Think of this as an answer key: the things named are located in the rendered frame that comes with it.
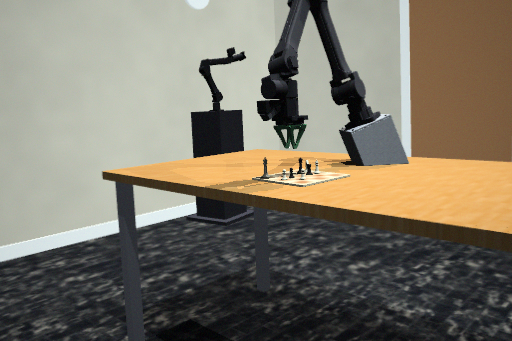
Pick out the chessboard with pieces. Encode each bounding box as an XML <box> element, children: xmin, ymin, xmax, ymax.
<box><xmin>252</xmin><ymin>169</ymin><xmax>351</xmax><ymax>187</ymax></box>

